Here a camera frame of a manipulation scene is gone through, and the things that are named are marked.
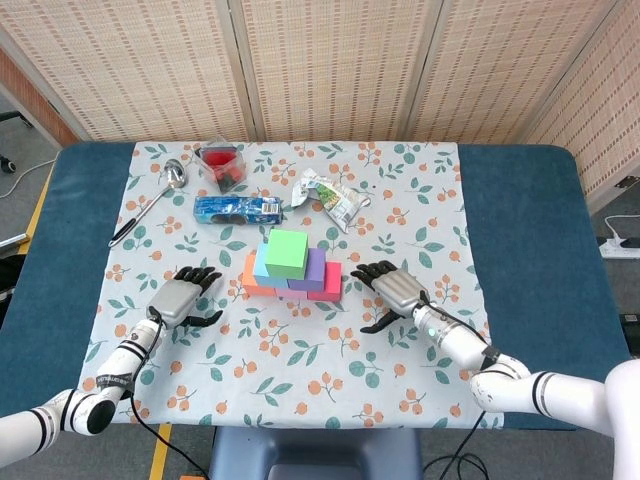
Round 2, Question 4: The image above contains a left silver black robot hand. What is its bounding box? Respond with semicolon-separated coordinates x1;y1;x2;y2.
147;265;225;331

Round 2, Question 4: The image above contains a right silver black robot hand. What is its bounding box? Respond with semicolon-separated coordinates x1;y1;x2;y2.
349;259;432;335

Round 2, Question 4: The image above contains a red foam cube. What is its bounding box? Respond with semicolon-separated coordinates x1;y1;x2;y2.
306;260;344;303

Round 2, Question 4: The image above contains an orange foam cube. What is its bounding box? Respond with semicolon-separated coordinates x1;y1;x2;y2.
242;253;279;299

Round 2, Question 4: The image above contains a purple foam cube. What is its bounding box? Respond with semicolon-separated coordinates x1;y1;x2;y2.
287;247;328;293

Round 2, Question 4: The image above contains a light blue foam cube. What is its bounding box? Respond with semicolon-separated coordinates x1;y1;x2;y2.
252;242;291;290

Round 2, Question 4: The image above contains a green foam cube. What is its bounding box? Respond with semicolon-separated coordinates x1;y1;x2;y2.
264;228;310;281

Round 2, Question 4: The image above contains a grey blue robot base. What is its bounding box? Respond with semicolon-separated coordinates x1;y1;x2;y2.
208;426;424;480

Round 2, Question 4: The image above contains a floral print tablecloth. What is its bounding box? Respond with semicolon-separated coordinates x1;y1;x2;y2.
69;141;505;431

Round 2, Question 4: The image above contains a crumpled silver snack bag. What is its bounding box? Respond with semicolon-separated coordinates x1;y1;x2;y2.
291;168;372;235

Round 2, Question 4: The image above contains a blue cookie package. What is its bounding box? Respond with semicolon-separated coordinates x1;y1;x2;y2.
193;194;285;226

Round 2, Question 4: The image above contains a teal table cover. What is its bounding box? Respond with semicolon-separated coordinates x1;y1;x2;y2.
0;142;631;432

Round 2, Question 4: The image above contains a clear box with red items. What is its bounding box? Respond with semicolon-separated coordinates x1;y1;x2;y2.
193;135;247;194

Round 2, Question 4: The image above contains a person in dark clothes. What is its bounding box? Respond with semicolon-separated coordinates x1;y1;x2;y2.
0;254;24;321

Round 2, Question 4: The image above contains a white power strip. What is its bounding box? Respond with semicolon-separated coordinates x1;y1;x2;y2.
598;237;640;260

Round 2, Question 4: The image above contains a black office chair base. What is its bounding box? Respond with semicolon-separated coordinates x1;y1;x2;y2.
0;110;34;175

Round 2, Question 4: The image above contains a bamboo folding screen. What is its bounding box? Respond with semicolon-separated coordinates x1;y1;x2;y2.
0;0;640;201

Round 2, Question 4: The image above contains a metal spoon black handle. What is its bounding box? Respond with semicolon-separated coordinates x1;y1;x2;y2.
108;158;188;248

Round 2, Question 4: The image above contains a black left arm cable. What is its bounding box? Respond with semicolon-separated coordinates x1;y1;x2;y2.
119;307;211;480

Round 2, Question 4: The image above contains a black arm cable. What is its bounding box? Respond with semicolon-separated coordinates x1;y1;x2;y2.
422;292;501;459
119;307;211;480

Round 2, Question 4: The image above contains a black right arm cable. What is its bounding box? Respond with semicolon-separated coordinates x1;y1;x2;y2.
422;292;501;459

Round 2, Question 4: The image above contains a black floor cable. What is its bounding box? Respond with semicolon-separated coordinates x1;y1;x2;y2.
423;452;490;480

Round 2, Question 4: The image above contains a white floor cable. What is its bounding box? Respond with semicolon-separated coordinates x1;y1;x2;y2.
0;158;56;200

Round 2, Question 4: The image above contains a white charger cable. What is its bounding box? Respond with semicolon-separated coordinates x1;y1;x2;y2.
603;214;640;242

